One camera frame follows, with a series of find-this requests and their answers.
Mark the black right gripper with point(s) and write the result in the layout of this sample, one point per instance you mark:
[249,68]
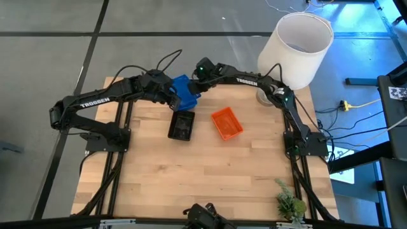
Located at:
[205,71]

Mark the yellow power strip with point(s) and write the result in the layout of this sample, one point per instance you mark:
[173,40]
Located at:
[344,105]

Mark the green potted succulent plant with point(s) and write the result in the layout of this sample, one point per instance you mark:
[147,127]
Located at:
[289,203]

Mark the black frame beam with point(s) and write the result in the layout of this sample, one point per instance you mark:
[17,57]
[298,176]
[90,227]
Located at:
[63,222]

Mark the orange plastic slotted basket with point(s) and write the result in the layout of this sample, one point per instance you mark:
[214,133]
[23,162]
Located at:
[227,124]

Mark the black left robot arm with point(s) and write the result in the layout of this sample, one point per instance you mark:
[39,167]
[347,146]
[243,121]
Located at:
[95,101]

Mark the black aluminium frame rail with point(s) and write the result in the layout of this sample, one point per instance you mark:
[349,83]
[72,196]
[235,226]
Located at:
[119,160]
[295,165]
[109,162]
[306,168]

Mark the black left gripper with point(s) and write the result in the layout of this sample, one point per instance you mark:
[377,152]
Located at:
[160,92]

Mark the white paper sheet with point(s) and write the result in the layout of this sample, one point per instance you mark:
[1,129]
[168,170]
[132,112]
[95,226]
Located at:
[345,175]

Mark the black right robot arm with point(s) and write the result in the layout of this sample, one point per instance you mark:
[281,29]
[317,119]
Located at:
[248,81]

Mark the black table-level camera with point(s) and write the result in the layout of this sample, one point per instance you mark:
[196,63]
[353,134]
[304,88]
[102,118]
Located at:
[206,217]

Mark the black plastic mesh basket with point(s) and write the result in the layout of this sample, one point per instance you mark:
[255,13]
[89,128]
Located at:
[181,125]

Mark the blue plastic slotted basket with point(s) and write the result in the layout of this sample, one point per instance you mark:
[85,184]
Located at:
[190,103]
[181,86]

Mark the printed marker paper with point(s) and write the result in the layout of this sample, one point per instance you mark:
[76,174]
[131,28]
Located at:
[398,93]

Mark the black desk leg bar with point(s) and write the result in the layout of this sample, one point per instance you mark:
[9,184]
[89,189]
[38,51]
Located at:
[359,157]

